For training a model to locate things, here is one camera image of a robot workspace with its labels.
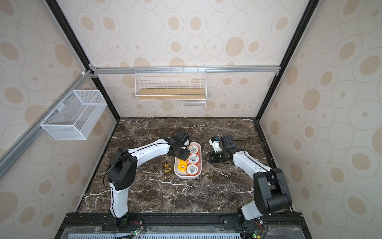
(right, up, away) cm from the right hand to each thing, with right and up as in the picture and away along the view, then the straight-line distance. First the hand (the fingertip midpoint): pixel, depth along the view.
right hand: (207, 159), depth 89 cm
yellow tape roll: (-15, -5, +4) cm, 16 cm away
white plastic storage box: (-14, -10, -1) cm, 17 cm away
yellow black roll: (-25, -6, +4) cm, 26 cm away
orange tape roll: (-8, -1, +4) cm, 9 cm away
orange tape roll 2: (-9, -6, -1) cm, 11 cm away
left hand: (-12, +2, +3) cm, 13 cm away
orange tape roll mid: (-8, +5, +8) cm, 13 cm away
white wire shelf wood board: (-12, +48, +12) cm, 51 cm away
